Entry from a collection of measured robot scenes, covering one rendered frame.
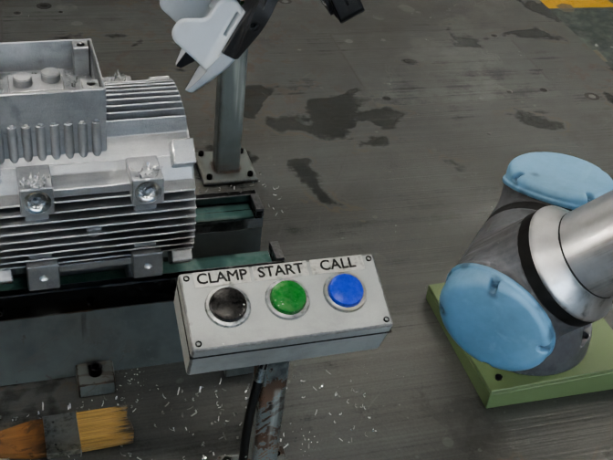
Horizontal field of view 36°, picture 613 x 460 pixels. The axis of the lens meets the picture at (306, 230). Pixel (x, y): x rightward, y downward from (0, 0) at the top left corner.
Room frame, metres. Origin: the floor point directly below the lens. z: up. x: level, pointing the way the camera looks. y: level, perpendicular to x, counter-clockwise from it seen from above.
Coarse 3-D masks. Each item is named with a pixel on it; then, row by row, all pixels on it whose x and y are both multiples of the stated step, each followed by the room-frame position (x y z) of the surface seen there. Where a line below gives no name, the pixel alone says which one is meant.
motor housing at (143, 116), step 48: (144, 96) 0.80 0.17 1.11; (144, 144) 0.75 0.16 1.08; (0, 192) 0.68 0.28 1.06; (96, 192) 0.69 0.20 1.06; (192, 192) 0.73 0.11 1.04; (0, 240) 0.66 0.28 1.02; (48, 240) 0.68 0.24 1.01; (96, 240) 0.69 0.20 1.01; (144, 240) 0.71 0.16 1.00; (192, 240) 0.73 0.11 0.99
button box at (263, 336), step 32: (352, 256) 0.63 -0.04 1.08; (192, 288) 0.56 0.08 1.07; (256, 288) 0.58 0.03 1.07; (320, 288) 0.59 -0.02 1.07; (192, 320) 0.54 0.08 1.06; (256, 320) 0.55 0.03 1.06; (288, 320) 0.56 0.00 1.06; (320, 320) 0.56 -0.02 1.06; (352, 320) 0.57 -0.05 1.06; (384, 320) 0.58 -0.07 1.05; (192, 352) 0.52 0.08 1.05; (224, 352) 0.53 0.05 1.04; (256, 352) 0.54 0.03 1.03; (288, 352) 0.55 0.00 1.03; (320, 352) 0.57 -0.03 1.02
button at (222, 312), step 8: (224, 288) 0.56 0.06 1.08; (232, 288) 0.57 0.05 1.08; (216, 296) 0.56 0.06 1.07; (224, 296) 0.56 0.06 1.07; (232, 296) 0.56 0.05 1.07; (240, 296) 0.56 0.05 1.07; (216, 304) 0.55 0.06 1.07; (224, 304) 0.55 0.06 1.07; (232, 304) 0.55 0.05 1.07; (240, 304) 0.55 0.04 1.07; (216, 312) 0.54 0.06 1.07; (224, 312) 0.54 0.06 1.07; (232, 312) 0.55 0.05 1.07; (240, 312) 0.55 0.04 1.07; (224, 320) 0.54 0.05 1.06; (232, 320) 0.54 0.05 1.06
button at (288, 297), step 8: (288, 280) 0.58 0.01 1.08; (272, 288) 0.58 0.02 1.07; (280, 288) 0.58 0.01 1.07; (288, 288) 0.58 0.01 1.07; (296, 288) 0.58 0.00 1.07; (272, 296) 0.57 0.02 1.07; (280, 296) 0.57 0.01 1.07; (288, 296) 0.57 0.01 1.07; (296, 296) 0.57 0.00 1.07; (304, 296) 0.57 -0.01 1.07; (272, 304) 0.56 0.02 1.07; (280, 304) 0.56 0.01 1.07; (288, 304) 0.56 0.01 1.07; (296, 304) 0.57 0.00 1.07; (304, 304) 0.57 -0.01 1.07; (280, 312) 0.56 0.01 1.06; (288, 312) 0.56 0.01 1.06; (296, 312) 0.56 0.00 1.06
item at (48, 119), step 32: (0, 64) 0.79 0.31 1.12; (32, 64) 0.80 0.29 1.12; (64, 64) 0.81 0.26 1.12; (96, 64) 0.78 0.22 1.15; (0, 96) 0.70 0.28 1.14; (32, 96) 0.71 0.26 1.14; (64, 96) 0.72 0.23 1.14; (96, 96) 0.73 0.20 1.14; (0, 128) 0.70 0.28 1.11; (32, 128) 0.71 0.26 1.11; (64, 128) 0.72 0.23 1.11; (96, 128) 0.73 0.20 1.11; (0, 160) 0.69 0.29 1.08
